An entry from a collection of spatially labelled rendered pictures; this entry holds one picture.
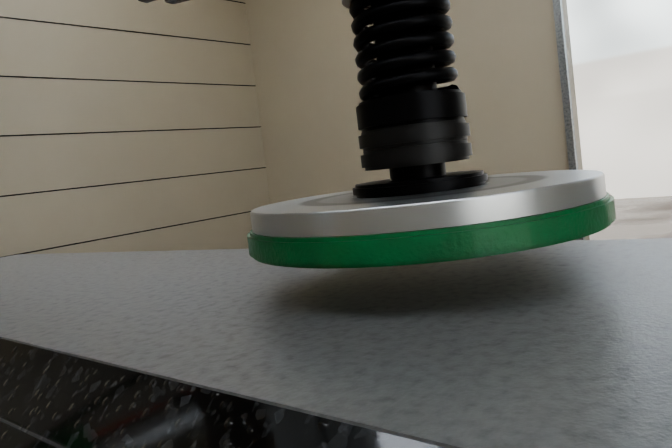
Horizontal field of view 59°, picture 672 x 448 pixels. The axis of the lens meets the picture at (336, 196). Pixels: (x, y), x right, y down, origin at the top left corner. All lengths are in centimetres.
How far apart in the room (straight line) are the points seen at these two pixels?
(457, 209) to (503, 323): 5
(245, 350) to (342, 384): 7
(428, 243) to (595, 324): 8
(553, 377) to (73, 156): 583
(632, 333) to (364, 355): 11
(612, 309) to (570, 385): 9
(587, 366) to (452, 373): 5
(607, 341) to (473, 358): 5
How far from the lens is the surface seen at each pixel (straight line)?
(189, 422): 25
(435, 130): 35
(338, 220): 28
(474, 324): 28
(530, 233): 29
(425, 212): 27
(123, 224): 618
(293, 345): 28
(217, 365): 27
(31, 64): 597
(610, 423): 19
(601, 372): 23
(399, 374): 23
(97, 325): 40
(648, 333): 27
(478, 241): 28
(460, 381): 22
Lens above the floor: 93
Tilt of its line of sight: 3 degrees down
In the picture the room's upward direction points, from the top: 7 degrees counter-clockwise
